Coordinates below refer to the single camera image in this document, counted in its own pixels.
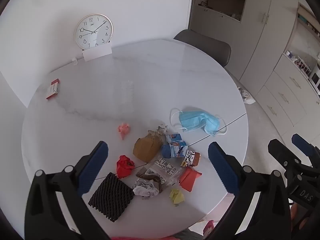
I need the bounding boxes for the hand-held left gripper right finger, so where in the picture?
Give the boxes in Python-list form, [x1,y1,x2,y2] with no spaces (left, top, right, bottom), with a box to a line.
[208,141,293,240]

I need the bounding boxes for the brown seed snack packet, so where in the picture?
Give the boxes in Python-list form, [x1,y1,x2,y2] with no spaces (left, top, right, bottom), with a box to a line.
[181,150,202,167]

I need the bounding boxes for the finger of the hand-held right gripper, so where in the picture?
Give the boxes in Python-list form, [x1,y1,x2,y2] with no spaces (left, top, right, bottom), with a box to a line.
[267,139,304,180]
[291,134,320,167]

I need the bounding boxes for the crumpled silver wrapper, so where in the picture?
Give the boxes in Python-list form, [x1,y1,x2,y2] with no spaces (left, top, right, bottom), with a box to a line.
[132,179,160,200]

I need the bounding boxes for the dish rack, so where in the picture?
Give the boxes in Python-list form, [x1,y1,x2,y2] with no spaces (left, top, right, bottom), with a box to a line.
[295,60,312,74]

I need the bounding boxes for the white plastic bag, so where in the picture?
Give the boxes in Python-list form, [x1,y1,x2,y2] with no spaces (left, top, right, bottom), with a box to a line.
[237,87,256,105]

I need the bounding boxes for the red and white small box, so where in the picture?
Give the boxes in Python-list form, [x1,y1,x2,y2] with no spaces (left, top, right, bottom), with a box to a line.
[46,79,60,100]

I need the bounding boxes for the yellow paper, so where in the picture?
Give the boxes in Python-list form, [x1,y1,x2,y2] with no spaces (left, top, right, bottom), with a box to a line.
[169,188,186,207]

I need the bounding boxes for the grey chair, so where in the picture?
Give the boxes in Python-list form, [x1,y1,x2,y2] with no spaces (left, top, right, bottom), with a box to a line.
[173,29,231,67]

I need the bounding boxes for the black foam net sleeve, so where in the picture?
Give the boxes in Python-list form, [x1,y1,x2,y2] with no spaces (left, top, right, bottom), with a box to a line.
[88,172,135,222]

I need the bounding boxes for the brown crumpled paper bag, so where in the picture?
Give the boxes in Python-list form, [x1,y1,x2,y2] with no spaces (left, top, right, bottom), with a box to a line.
[133,130,164,163]

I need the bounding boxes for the blue bird print carton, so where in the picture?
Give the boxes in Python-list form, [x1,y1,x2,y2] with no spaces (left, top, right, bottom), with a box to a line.
[161,133,188,158]

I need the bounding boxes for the white paper card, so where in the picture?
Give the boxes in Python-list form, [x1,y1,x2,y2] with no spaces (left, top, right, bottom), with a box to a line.
[82,44,112,62]

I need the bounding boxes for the white kitchen appliance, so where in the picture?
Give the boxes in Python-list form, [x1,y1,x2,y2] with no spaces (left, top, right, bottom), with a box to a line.
[309,64,320,93]

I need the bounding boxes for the pink patterned cloth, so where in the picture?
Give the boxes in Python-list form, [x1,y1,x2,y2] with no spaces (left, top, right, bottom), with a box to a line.
[202,220,215,239]

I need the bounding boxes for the orange folded paper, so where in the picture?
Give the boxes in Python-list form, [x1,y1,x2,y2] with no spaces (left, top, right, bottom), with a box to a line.
[179,166,202,192]

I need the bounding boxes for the round white wall clock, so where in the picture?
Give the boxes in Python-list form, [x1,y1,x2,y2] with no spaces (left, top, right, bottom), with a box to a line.
[73,13,113,50]

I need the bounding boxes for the person's right hand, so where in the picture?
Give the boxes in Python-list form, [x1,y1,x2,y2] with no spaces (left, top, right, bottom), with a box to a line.
[290,202,313,233]

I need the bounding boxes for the wall shelf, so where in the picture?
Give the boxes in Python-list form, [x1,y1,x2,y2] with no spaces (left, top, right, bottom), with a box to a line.
[296,2,320,38]

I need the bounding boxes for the pink crumpled paper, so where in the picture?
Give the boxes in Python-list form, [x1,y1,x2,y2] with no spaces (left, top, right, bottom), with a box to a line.
[118,123,131,140]

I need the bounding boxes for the tall beige cabinet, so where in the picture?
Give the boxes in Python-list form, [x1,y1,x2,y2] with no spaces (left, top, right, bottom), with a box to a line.
[187,0,299,98]

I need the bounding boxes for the clear labelled plastic bag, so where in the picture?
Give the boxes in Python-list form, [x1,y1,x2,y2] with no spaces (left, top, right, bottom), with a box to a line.
[136,157,184,193]

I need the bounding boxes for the beige drawer cabinet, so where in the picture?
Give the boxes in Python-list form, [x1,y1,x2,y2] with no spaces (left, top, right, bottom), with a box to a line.
[256,54,320,135]

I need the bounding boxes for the blue face mask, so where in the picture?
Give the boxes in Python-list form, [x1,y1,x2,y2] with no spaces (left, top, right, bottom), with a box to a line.
[170,108,228,137]

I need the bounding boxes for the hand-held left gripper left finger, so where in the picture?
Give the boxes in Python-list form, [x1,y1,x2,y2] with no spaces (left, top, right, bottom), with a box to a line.
[24,141,118,240]

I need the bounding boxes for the red crumpled paper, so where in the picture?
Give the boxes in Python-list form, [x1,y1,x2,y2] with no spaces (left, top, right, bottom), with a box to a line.
[116,155,135,179]

